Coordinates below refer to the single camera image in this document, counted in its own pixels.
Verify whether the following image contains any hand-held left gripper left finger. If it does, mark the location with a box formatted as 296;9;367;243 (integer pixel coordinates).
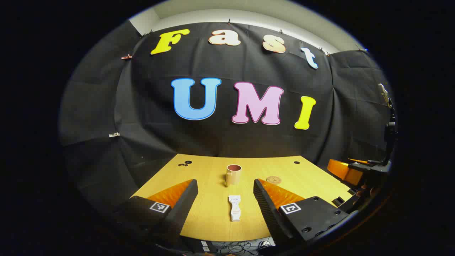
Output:
114;179;199;249

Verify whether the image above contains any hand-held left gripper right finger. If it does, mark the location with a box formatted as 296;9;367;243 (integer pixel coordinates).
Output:
253;178;359;249

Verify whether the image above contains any white toothpaste tube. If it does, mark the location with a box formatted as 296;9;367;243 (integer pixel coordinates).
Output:
229;195;242;222

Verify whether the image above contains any beige cup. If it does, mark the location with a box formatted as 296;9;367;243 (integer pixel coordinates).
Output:
225;164;242;186

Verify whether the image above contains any wooden desktop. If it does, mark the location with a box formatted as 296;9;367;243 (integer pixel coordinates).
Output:
130;154;356;243

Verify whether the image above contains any black backdrop cloth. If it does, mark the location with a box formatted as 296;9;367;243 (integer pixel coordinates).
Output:
59;20;395;214

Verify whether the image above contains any tangle of black cables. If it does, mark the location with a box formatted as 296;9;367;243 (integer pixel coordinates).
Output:
213;241;258;256

